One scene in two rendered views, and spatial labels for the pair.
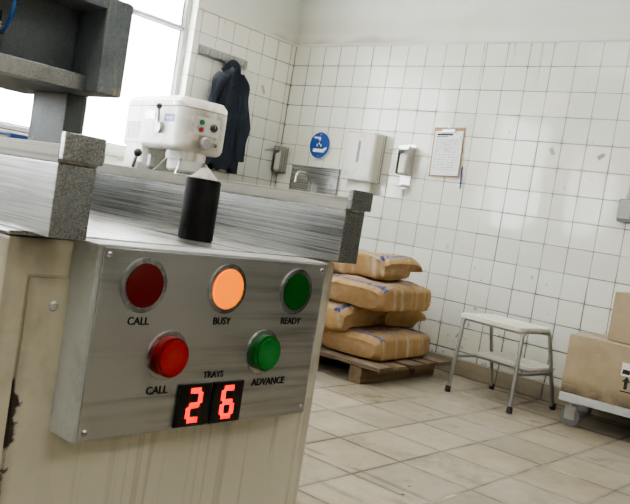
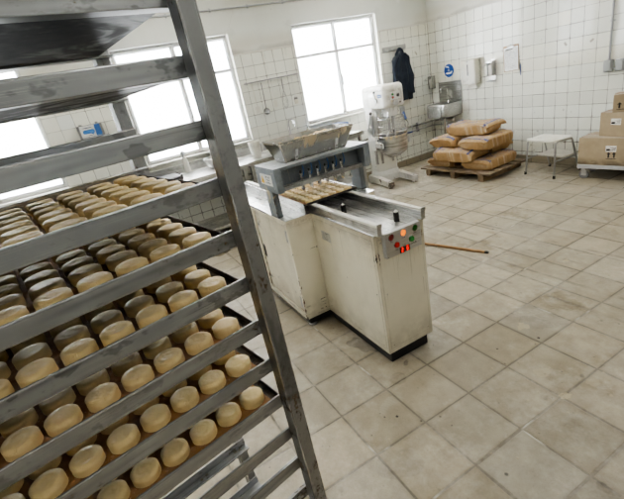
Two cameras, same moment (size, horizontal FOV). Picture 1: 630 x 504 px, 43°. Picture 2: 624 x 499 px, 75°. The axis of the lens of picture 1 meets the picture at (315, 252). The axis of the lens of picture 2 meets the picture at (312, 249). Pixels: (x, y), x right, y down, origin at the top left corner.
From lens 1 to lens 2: 1.59 m
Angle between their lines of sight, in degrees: 31
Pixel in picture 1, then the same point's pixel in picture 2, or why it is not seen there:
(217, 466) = (409, 254)
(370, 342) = (484, 163)
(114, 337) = (388, 245)
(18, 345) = (377, 249)
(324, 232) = (418, 214)
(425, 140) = (499, 54)
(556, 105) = (565, 18)
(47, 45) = (351, 158)
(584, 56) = not seen: outside the picture
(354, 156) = (466, 72)
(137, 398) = (394, 250)
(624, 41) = not seen: outside the picture
